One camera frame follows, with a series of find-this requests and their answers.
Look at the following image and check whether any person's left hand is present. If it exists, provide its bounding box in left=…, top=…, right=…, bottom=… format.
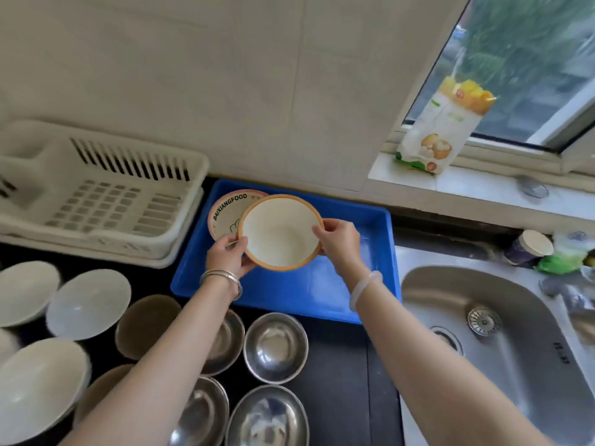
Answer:
left=206, top=234, right=257, bottom=279

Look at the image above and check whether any person's right hand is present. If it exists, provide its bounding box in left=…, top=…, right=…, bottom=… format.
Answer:
left=312, top=219, right=371, bottom=282

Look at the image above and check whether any cream bowl with orange rim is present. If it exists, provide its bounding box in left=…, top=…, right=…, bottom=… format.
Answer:
left=237, top=194, right=324, bottom=273

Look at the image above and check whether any person's right forearm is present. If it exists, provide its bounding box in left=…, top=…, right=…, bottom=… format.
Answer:
left=350, top=272, right=554, bottom=446

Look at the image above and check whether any person's left forearm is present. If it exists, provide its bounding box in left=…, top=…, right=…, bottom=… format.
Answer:
left=59, top=272, right=243, bottom=446

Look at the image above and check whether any printed cream bowl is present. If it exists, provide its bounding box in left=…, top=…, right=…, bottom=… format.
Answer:
left=207, top=189, right=271, bottom=242

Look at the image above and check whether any silver bangle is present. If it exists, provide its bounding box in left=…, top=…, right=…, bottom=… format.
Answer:
left=200, top=269, right=244, bottom=301

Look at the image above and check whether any blue plastic tray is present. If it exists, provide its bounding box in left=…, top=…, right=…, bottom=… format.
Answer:
left=170, top=178, right=403, bottom=325

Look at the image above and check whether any white jade bangle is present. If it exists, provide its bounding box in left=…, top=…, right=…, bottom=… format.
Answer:
left=349, top=270, right=384, bottom=313

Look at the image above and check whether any white drip tray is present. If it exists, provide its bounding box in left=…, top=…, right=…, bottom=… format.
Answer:
left=0, top=188, right=205, bottom=270

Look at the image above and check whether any stainless steel bowl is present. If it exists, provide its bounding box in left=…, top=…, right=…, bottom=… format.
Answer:
left=169, top=376, right=230, bottom=446
left=225, top=384, right=311, bottom=446
left=201, top=309, right=245, bottom=378
left=243, top=312, right=310, bottom=385

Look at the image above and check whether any brown bowl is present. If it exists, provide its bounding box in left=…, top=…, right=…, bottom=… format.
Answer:
left=73, top=364, right=136, bottom=430
left=115, top=294, right=183, bottom=362

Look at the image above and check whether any white plastic dish rack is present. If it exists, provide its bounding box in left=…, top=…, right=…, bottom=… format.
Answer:
left=0, top=120, right=211, bottom=260

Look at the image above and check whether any white ceramic bowl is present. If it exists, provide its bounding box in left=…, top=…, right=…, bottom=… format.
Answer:
left=0, top=338, right=92, bottom=446
left=0, top=261, right=61, bottom=328
left=46, top=269, right=132, bottom=341
left=0, top=328, right=22, bottom=367

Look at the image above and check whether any sink overflow fitting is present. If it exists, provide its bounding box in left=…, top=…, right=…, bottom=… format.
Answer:
left=430, top=325, right=465, bottom=357

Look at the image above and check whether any white and yellow flour bag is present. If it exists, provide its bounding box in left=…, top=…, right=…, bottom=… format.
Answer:
left=395, top=76, right=497, bottom=175

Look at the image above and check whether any sink drain strainer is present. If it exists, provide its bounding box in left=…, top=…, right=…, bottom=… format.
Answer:
left=467, top=307, right=502, bottom=338

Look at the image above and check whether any purple paper cup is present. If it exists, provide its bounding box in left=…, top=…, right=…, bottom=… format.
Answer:
left=503, top=230, right=555, bottom=269

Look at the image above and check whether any grey metal disc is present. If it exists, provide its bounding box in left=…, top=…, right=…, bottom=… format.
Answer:
left=515, top=175, right=550, bottom=199

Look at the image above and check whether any stainless steel sink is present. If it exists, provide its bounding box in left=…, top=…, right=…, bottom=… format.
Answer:
left=395, top=246, right=595, bottom=446

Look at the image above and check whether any green plastic bag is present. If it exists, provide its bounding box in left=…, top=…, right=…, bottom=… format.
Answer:
left=535, top=253, right=587, bottom=275

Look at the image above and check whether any grey faucet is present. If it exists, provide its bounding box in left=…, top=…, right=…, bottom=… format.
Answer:
left=539, top=269, right=595, bottom=317

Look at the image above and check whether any clear plastic bottle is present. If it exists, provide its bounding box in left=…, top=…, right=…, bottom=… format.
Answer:
left=553, top=230, right=595, bottom=259

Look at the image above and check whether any window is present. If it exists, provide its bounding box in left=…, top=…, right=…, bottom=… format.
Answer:
left=385, top=0, right=595, bottom=174

